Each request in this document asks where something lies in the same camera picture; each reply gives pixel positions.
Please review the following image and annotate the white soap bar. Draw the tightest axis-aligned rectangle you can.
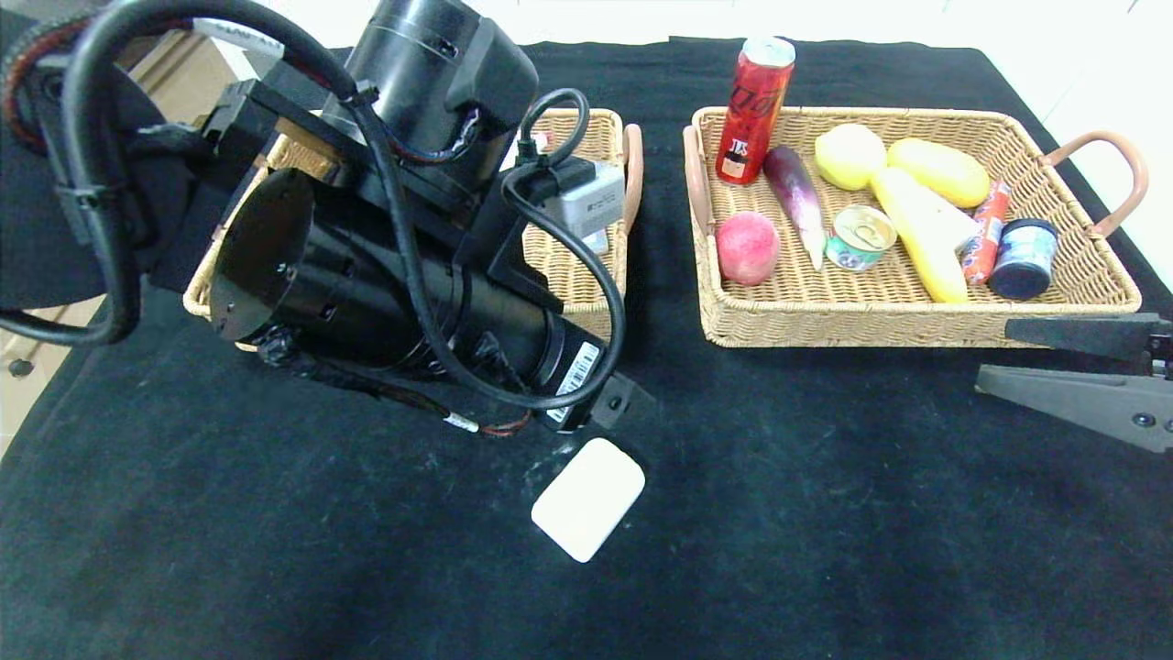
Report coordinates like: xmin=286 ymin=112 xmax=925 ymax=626
xmin=532 ymin=438 xmax=646 ymax=564

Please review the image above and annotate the pink peach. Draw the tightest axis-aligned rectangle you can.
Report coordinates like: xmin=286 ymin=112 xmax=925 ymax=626
xmin=715 ymin=211 xmax=782 ymax=287

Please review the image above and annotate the pull-tab tin can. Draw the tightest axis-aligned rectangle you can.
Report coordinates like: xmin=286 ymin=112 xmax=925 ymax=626
xmin=825 ymin=203 xmax=898 ymax=273

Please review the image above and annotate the yellow banana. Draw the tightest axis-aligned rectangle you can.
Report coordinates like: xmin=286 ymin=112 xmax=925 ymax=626
xmin=869 ymin=167 xmax=969 ymax=304

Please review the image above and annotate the purple eggplant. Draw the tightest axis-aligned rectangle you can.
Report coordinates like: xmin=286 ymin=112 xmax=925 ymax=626
xmin=762 ymin=146 xmax=827 ymax=272

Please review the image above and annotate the red soda can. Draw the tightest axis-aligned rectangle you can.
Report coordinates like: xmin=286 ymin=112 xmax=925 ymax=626
xmin=715 ymin=37 xmax=796 ymax=187

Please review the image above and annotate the white table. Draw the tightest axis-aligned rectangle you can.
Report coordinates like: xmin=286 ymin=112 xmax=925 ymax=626
xmin=211 ymin=0 xmax=1036 ymax=96

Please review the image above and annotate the yellow-green lemon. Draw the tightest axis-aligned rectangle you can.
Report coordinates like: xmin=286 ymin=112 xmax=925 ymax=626
xmin=814 ymin=124 xmax=888 ymax=192

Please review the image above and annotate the black tablecloth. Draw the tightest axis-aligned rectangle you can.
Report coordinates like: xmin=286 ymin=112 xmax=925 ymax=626
xmin=0 ymin=38 xmax=1173 ymax=660

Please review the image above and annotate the small white juice carton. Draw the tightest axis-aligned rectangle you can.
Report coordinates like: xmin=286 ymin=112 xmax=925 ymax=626
xmin=921 ymin=188 xmax=981 ymax=256

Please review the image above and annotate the yellow mango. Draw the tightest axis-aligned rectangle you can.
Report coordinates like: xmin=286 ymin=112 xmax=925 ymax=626
xmin=887 ymin=137 xmax=992 ymax=209

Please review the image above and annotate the red wrapped sausage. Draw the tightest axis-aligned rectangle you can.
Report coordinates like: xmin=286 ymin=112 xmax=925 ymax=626
xmin=960 ymin=180 xmax=1013 ymax=287

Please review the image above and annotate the dark blue yogurt cup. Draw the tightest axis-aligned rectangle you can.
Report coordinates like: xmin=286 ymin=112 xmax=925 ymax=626
xmin=990 ymin=219 xmax=1060 ymax=302

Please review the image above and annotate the wooden rack on casters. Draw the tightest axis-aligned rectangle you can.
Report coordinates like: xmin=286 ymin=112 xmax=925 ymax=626
xmin=0 ymin=293 xmax=102 ymax=381

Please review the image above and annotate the woven wicker basket with handles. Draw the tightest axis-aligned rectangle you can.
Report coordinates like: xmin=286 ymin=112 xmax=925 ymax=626
xmin=683 ymin=106 xmax=1149 ymax=349
xmin=183 ymin=108 xmax=644 ymax=354

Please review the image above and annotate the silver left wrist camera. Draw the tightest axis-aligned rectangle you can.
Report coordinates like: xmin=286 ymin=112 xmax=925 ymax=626
xmin=541 ymin=160 xmax=627 ymax=239

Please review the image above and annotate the thin labelled left arm cable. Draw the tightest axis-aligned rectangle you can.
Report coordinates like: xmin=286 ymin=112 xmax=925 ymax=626
xmin=259 ymin=332 xmax=534 ymax=439

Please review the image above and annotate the black left camera cable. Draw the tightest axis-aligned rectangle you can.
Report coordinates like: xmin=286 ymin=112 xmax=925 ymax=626
xmin=0 ymin=0 xmax=629 ymax=412

